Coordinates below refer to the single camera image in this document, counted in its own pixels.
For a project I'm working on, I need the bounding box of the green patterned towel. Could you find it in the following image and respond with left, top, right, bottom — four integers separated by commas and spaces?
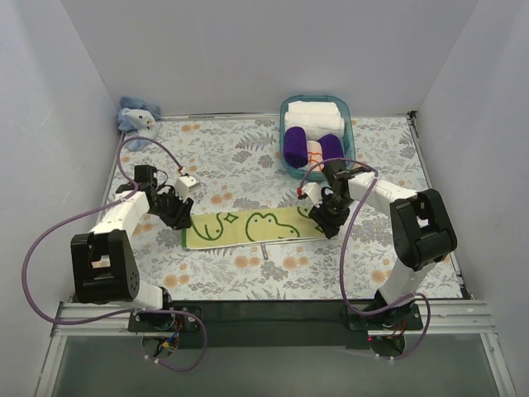
182, 206, 325, 250

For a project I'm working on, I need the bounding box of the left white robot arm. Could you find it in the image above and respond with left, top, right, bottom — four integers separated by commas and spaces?
70, 165, 198, 331

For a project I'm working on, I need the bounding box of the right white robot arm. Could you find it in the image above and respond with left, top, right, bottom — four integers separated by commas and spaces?
297, 158, 457, 329

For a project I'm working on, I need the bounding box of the right purple rolled towel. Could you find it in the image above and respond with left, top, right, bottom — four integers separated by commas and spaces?
318, 134, 345, 166

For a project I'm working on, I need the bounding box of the purple rolled towel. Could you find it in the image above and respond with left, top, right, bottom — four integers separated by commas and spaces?
318, 134, 345, 166
283, 127, 308, 169

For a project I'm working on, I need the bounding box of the peach orange rolled towel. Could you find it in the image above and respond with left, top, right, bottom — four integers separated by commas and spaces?
307, 141, 323, 172

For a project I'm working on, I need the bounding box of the left purple rolled towel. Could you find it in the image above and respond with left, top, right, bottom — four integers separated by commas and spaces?
283, 127, 308, 169

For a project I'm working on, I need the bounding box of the floral table mat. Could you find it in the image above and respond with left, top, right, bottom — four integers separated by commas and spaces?
80, 114, 472, 301

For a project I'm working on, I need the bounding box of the blue crumpled towel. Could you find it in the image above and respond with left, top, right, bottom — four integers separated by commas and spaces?
117, 96, 162, 151

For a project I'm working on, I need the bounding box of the white rolled towel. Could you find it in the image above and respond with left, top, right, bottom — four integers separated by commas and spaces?
284, 101, 346, 141

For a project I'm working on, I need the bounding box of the teal plastic basket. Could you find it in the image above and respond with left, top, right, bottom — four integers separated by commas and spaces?
279, 95, 356, 179

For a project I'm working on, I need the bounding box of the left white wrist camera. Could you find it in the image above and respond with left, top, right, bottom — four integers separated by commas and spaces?
174, 174, 200, 201

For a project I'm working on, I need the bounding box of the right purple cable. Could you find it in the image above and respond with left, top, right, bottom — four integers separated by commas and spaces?
299, 159, 431, 361

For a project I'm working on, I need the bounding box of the purple cable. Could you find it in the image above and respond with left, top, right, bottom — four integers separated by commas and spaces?
299, 159, 431, 361
21, 136, 207, 371

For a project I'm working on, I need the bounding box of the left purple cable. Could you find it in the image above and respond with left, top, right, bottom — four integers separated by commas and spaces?
21, 136, 207, 371

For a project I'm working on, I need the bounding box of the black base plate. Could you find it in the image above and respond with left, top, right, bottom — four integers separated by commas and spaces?
127, 300, 423, 351

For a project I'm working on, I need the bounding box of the aluminium frame rail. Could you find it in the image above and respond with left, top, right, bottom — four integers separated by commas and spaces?
52, 299, 497, 336

